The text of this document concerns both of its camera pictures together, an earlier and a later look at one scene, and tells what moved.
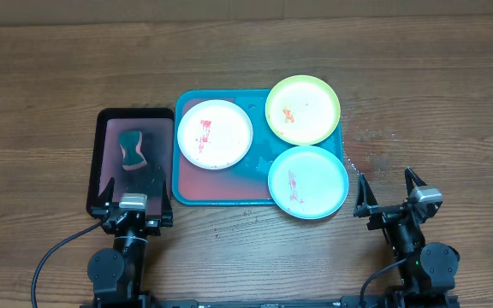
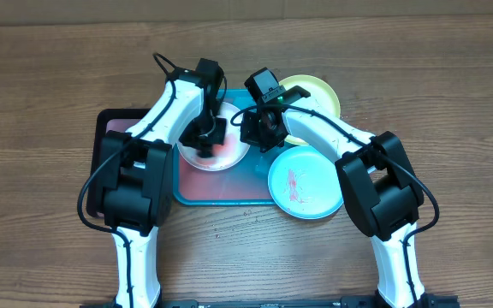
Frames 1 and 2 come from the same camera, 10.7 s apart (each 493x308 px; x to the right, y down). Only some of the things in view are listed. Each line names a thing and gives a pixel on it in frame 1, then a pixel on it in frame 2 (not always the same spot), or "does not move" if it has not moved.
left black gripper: (152, 228) to (219, 138)
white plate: (215, 134) does not move
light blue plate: (307, 182) does not move
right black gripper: (369, 208) to (258, 138)
